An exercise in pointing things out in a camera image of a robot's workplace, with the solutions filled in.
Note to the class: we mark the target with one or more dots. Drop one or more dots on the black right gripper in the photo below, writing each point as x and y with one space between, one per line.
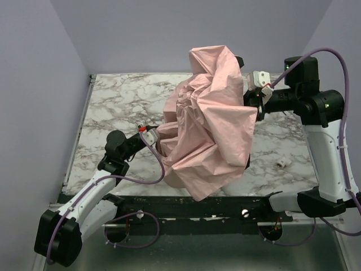
252 99

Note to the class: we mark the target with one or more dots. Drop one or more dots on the pink folding umbrella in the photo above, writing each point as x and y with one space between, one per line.
206 139

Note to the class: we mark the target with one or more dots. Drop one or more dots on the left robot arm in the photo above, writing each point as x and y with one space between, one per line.
61 233

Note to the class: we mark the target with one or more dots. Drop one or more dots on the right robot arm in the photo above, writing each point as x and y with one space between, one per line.
321 114

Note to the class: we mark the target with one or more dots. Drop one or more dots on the small white cylinder object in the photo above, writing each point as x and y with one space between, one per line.
281 163

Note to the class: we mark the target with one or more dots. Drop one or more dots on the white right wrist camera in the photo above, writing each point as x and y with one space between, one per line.
260 79

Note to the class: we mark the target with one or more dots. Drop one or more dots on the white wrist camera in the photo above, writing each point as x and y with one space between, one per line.
260 79
150 136

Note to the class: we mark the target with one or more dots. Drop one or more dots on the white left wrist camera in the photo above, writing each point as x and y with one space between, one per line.
150 136

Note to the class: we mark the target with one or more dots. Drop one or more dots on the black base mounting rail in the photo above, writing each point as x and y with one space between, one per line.
182 215

